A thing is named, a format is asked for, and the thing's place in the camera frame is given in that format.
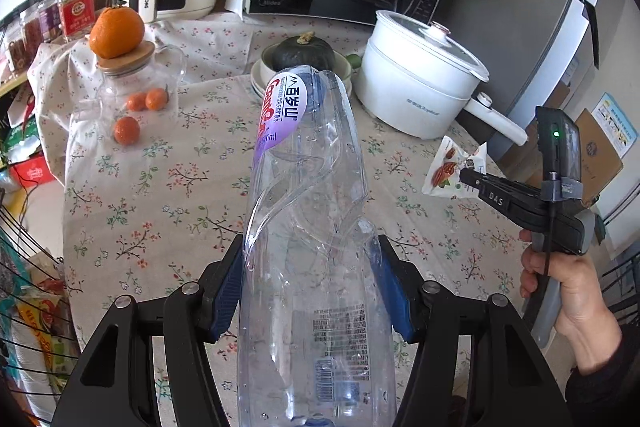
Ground dark green pumpkin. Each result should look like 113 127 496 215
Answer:
271 31 335 72

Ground glass jar with wooden lid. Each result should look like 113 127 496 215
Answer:
72 40 186 147

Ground lower cardboard box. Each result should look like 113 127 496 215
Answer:
576 109 623 207

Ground white ceramic bowl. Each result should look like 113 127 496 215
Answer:
249 43 355 101

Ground white electric cooking pot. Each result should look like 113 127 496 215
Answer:
352 10 528 146

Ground red label glass jar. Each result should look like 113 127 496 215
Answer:
56 0 96 41

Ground grey refrigerator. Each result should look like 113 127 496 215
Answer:
435 0 599 128

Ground stacked white plates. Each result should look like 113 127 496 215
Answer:
250 69 271 101

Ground large orange on jar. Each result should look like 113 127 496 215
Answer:
89 5 145 60

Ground white nut snack packet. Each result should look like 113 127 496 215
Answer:
422 135 487 199

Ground small orange in jar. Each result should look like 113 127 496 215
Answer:
127 92 146 113
144 88 168 112
113 116 140 146

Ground person right hand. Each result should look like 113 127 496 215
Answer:
520 230 623 375

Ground black wire rack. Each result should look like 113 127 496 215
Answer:
1 205 80 426

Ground clear plastic water bottle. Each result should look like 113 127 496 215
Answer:
238 65 396 426

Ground floral tablecloth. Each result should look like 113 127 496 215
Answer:
28 14 523 341

